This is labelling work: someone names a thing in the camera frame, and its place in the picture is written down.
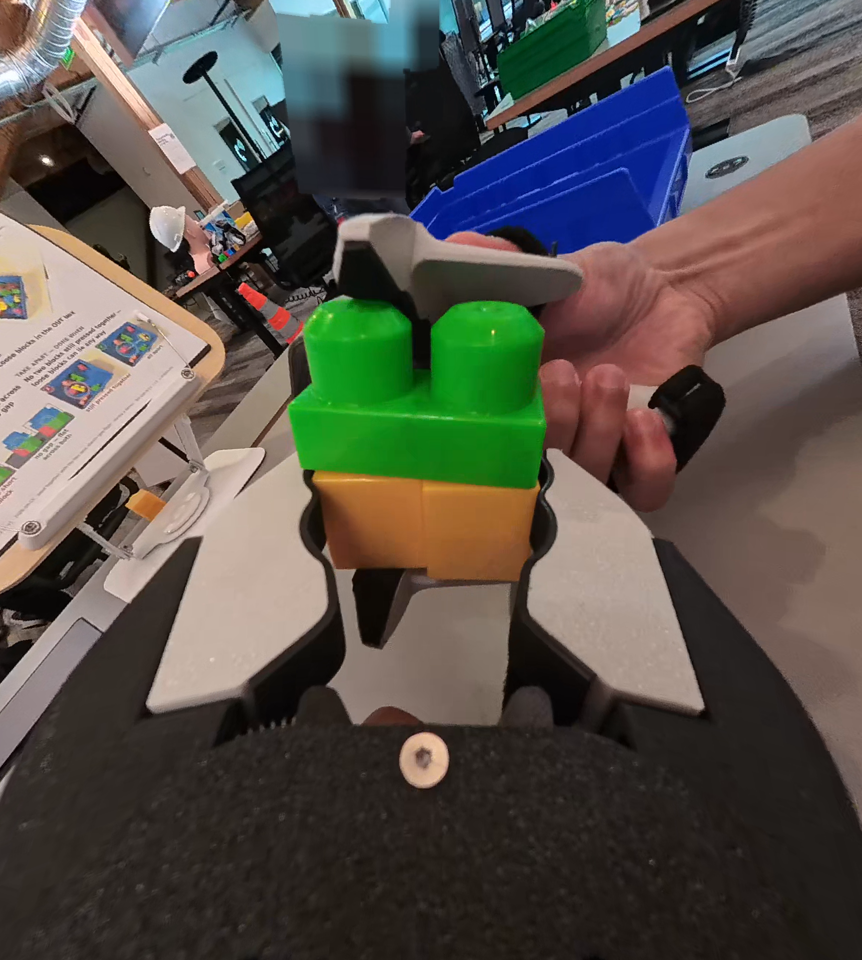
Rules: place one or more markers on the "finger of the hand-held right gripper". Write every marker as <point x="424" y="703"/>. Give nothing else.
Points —
<point x="491" y="282"/>
<point x="383" y="600"/>

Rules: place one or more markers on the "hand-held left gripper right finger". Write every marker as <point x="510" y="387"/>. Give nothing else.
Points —
<point x="626" y="615"/>

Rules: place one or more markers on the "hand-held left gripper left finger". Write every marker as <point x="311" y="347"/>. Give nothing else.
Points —
<point x="228" y="615"/>

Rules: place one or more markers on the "orange mega block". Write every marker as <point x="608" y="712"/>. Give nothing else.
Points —
<point x="479" y="528"/>
<point x="371" y="522"/>

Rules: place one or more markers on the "blue storage bin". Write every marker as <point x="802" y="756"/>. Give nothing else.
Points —
<point x="581" y="173"/>

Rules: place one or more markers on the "green mega block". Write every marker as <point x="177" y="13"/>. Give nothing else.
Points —
<point x="401" y="428"/>

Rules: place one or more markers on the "person's right forearm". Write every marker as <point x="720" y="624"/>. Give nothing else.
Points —
<point x="806" y="210"/>

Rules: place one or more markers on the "person's right hand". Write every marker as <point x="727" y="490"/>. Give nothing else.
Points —
<point x="626" y="323"/>

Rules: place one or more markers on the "white board stand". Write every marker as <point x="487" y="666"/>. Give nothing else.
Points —
<point x="191" y="503"/>

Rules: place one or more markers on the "orange plastic object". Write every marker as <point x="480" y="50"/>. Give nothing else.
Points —
<point x="146" y="504"/>

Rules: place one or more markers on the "black office chair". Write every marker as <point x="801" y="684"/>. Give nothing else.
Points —
<point x="284" y="210"/>

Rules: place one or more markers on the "orange traffic cone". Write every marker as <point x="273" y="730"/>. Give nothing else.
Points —
<point x="269" y="315"/>

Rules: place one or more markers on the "green storage bin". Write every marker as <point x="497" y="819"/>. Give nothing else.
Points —
<point x="551" y="53"/>

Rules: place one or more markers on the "black round table grommet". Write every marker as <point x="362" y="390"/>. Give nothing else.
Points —
<point x="724" y="167"/>

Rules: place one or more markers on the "white hard hat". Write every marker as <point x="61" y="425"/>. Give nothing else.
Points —
<point x="168" y="225"/>

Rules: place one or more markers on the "silver ventilation duct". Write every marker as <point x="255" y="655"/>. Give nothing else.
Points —
<point x="33" y="38"/>

